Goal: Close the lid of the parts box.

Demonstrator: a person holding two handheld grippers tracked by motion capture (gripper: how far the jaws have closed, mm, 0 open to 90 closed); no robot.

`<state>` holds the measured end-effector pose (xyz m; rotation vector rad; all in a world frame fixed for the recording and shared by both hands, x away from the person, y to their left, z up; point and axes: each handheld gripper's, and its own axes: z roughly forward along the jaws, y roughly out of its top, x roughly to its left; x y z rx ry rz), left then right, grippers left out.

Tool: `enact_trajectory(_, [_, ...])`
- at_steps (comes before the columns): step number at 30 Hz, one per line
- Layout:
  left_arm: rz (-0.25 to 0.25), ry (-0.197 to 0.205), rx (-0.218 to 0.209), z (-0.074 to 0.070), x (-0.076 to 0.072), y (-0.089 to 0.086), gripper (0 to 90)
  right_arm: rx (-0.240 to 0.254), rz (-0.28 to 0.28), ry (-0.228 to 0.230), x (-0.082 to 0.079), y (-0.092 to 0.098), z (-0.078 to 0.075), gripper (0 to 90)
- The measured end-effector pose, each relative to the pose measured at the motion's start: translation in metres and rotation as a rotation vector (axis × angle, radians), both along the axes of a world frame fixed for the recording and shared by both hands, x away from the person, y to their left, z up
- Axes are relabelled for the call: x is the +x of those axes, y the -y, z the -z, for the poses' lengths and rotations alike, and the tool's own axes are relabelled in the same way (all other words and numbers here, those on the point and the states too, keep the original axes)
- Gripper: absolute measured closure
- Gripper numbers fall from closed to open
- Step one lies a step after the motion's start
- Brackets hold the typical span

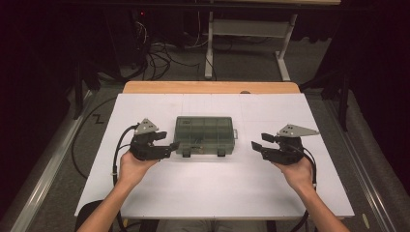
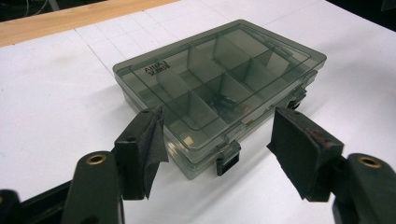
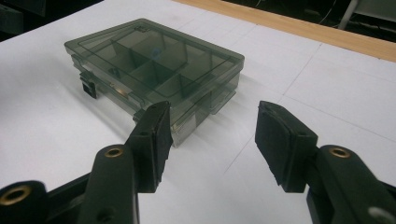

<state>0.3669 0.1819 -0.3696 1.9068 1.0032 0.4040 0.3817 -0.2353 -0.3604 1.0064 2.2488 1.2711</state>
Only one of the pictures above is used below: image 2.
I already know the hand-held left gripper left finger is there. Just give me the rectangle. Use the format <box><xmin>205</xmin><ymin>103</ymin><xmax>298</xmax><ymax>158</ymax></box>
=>
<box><xmin>114</xmin><ymin>105</ymin><xmax>170</xmax><ymax>201</ymax></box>

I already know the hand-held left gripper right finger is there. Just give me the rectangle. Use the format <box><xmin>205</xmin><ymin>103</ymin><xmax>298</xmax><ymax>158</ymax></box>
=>
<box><xmin>266</xmin><ymin>106</ymin><xmax>346</xmax><ymax>203</ymax></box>

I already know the grey translucent compartment box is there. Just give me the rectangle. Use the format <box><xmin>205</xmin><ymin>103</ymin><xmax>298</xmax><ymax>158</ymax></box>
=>
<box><xmin>111</xmin><ymin>19</ymin><xmax>328</xmax><ymax>181</ymax></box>

